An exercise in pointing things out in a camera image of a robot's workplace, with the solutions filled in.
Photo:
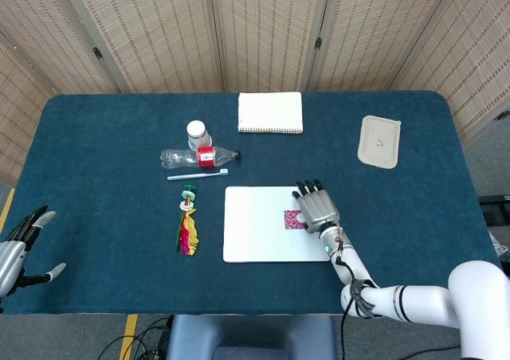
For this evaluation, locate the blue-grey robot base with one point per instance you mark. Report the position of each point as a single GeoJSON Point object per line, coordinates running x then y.
{"type": "Point", "coordinates": [247, 336]}

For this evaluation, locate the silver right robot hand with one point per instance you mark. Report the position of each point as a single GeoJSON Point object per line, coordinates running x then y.
{"type": "Point", "coordinates": [318, 208]}

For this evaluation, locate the white toothbrush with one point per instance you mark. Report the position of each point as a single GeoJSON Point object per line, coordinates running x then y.
{"type": "Point", "coordinates": [195, 175]}

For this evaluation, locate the blue tablecloth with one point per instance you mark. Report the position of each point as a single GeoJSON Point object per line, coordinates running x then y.
{"type": "Point", "coordinates": [99, 177]}

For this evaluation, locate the woven folding screen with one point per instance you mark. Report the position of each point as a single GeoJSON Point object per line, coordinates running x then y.
{"type": "Point", "coordinates": [159, 33]}

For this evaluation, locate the colourful feather shuttlecock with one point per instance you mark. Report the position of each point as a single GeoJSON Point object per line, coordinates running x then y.
{"type": "Point", "coordinates": [187, 232]}

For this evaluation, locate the black floor equipment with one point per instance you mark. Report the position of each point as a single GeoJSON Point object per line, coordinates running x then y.
{"type": "Point", "coordinates": [496, 210]}

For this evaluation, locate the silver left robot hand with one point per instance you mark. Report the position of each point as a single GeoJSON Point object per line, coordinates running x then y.
{"type": "Point", "coordinates": [14, 252]}

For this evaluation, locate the maroon patterned card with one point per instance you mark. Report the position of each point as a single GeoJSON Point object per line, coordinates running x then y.
{"type": "Point", "coordinates": [291, 220]}

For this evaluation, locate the beige pulp container lid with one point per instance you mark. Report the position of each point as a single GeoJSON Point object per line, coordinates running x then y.
{"type": "Point", "coordinates": [378, 143]}

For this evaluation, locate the yellow floor tape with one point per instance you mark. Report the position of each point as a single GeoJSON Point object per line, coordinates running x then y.
{"type": "Point", "coordinates": [7, 206]}
{"type": "Point", "coordinates": [129, 336]}

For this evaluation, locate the white rectangular board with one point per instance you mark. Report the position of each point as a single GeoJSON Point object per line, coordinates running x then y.
{"type": "Point", "coordinates": [255, 232]}

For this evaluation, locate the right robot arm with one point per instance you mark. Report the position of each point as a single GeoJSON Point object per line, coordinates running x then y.
{"type": "Point", "coordinates": [422, 302]}

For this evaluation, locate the white spiral notebook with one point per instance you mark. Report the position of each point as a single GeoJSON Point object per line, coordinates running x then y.
{"type": "Point", "coordinates": [270, 111]}

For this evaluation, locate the clear plastic bottle red label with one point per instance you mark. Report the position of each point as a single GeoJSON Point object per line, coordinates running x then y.
{"type": "Point", "coordinates": [179, 159]}

